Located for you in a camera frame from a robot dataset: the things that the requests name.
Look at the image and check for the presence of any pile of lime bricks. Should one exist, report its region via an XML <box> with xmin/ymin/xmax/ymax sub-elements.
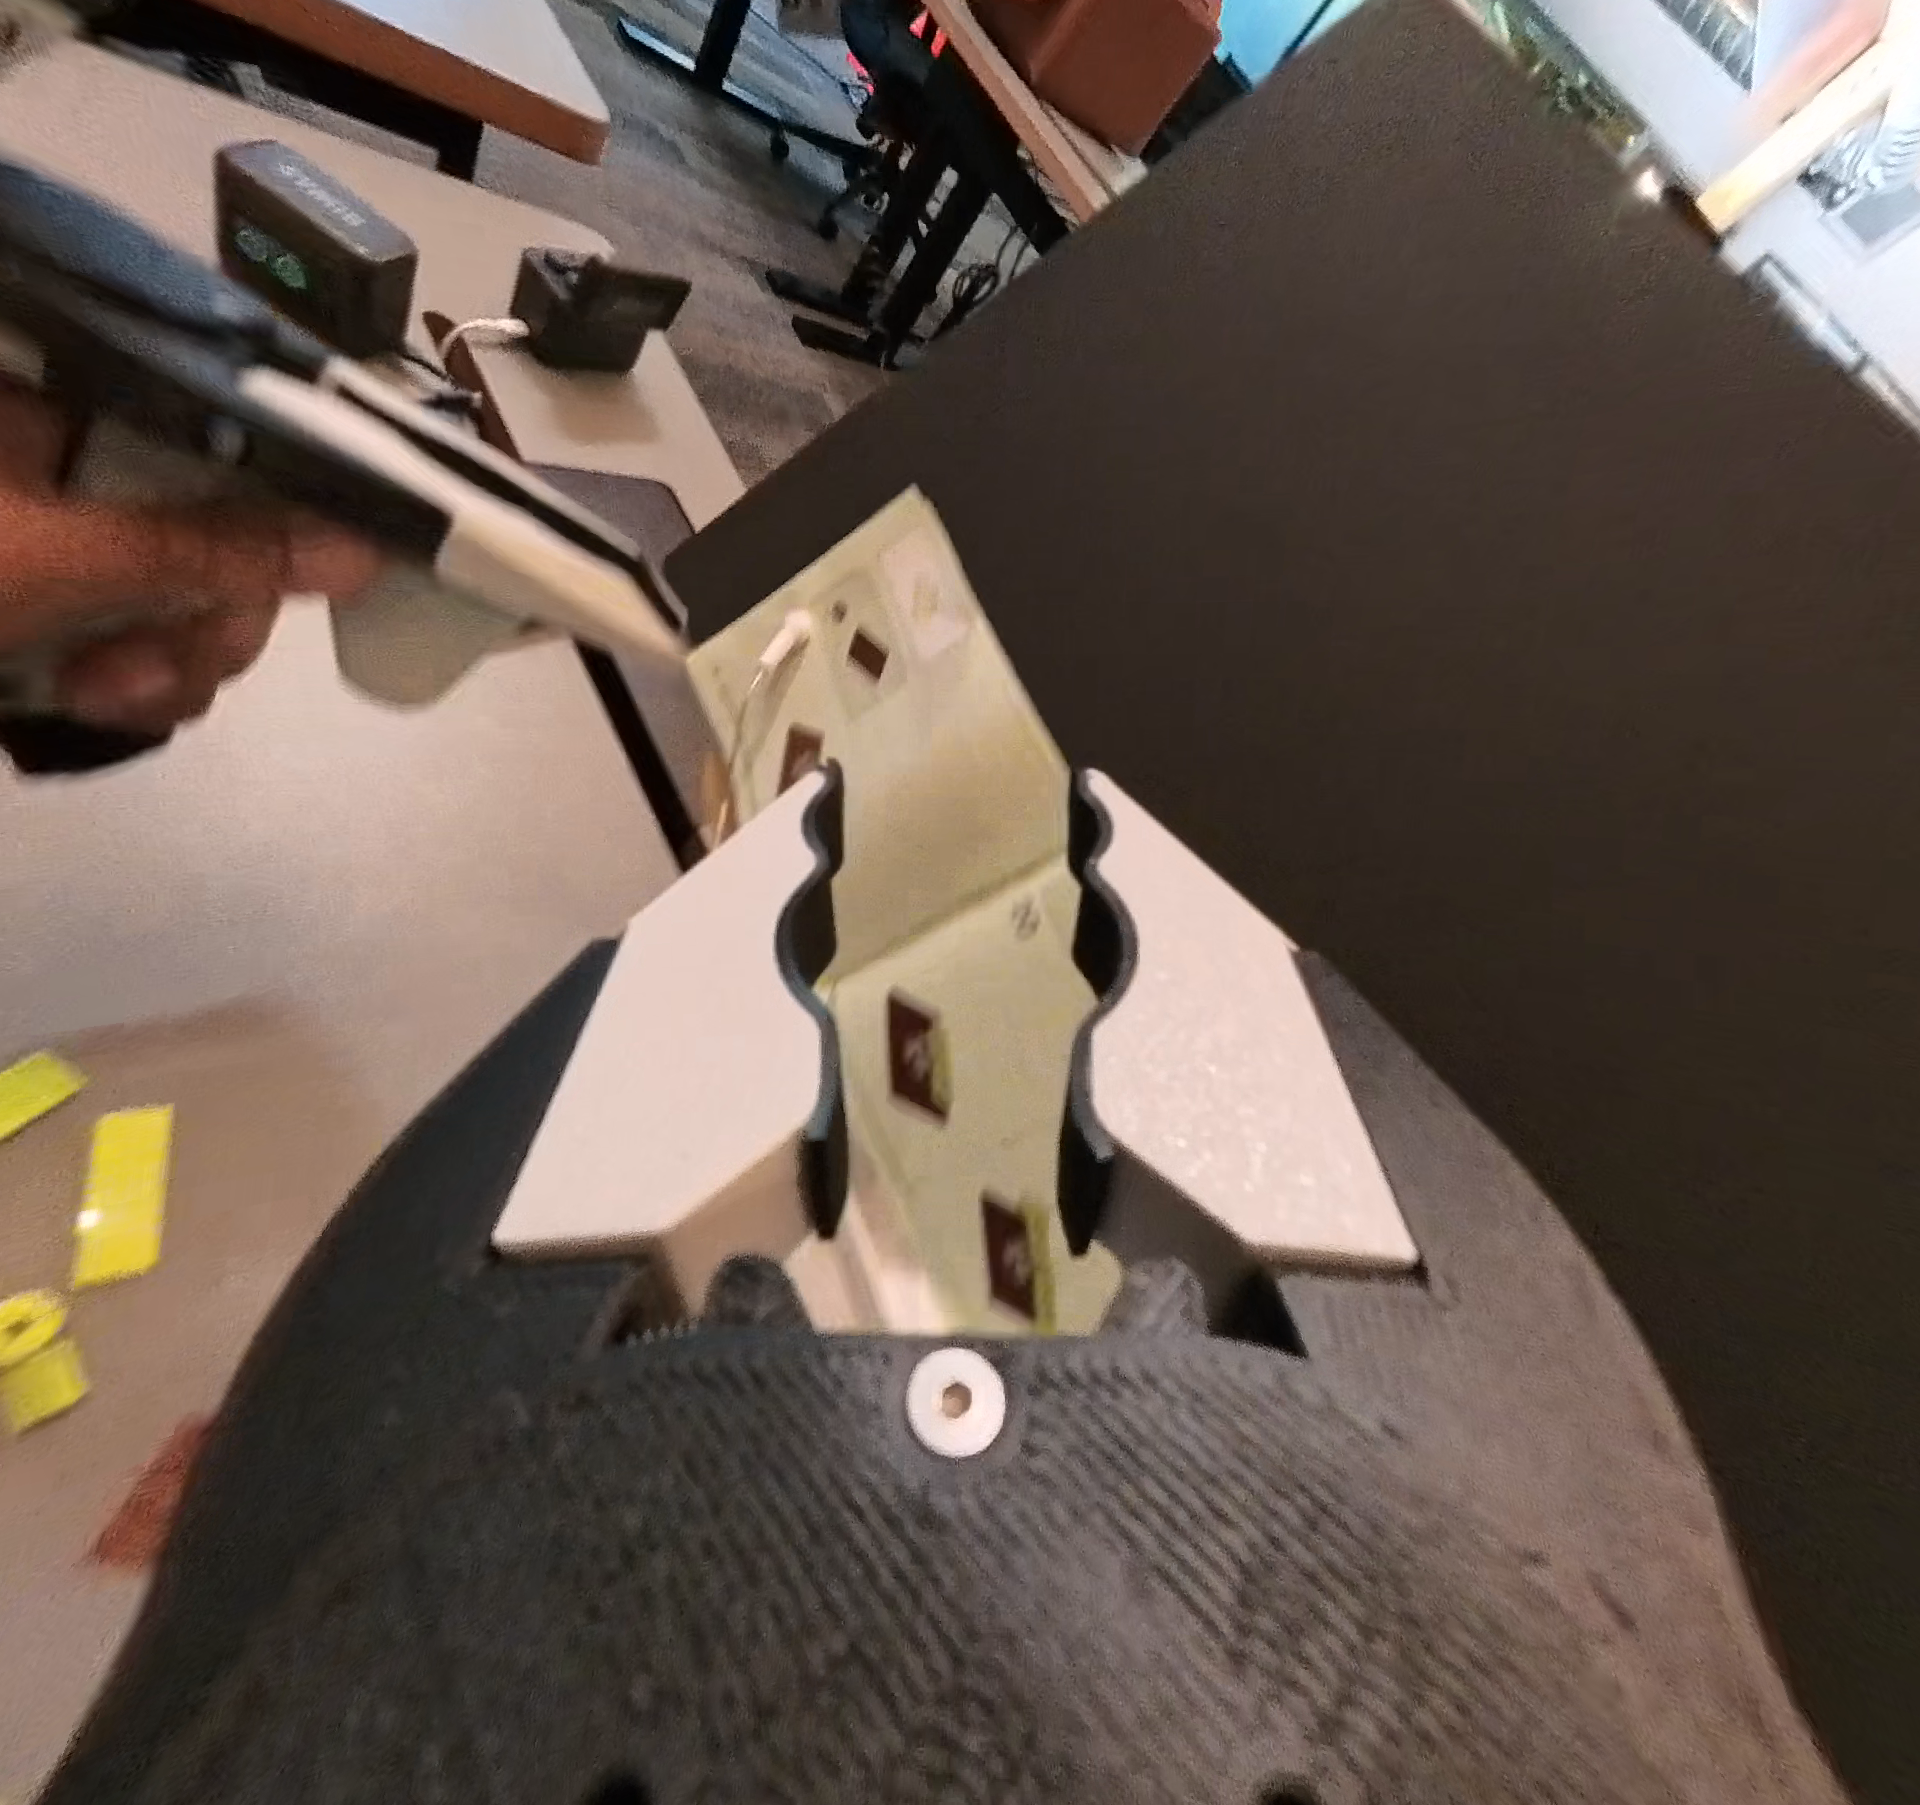
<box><xmin>0</xmin><ymin>1052</ymin><xmax>179</xmax><ymax>1437</ymax></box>

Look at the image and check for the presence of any brown cardboard box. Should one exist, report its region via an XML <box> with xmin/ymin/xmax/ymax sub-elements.
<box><xmin>976</xmin><ymin>0</ymin><xmax>1225</xmax><ymax>150</ymax></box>

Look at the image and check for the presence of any background wooden desk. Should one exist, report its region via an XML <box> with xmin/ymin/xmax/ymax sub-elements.
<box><xmin>135</xmin><ymin>0</ymin><xmax>613</xmax><ymax>180</ymax></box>

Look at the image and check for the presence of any black backdrop board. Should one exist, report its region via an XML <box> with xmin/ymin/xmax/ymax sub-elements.
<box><xmin>659</xmin><ymin>0</ymin><xmax>1920</xmax><ymax>1805</ymax></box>

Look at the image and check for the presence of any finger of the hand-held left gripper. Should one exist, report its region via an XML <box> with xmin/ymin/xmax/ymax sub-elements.
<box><xmin>443</xmin><ymin>491</ymin><xmax>695</xmax><ymax>668</ymax></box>
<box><xmin>239</xmin><ymin>363</ymin><xmax>689</xmax><ymax>623</ymax></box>

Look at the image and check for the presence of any building instruction booklet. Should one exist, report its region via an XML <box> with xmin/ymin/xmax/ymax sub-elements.
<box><xmin>683</xmin><ymin>485</ymin><xmax>1126</xmax><ymax>1335</ymax></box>

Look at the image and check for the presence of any white cable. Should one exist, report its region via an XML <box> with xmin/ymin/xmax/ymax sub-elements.
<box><xmin>425</xmin><ymin>312</ymin><xmax>532</xmax><ymax>404</ymax></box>

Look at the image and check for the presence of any black battery charger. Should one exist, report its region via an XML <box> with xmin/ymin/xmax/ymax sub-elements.
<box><xmin>214</xmin><ymin>141</ymin><xmax>420</xmax><ymax>355</ymax></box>

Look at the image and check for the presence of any person's left hand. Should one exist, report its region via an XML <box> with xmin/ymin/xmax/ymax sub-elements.
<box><xmin>0</xmin><ymin>388</ymin><xmax>379</xmax><ymax>734</ymax></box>

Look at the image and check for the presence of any small black device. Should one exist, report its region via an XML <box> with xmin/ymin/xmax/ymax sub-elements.
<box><xmin>508</xmin><ymin>250</ymin><xmax>692</xmax><ymax>369</ymax></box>

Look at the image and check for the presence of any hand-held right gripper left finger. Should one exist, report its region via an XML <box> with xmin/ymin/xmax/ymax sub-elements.
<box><xmin>490</xmin><ymin>763</ymin><xmax>849</xmax><ymax>1265</ymax></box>

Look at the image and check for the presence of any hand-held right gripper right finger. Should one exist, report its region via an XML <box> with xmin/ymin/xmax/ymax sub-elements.
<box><xmin>1058</xmin><ymin>768</ymin><xmax>1424</xmax><ymax>1269</ymax></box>

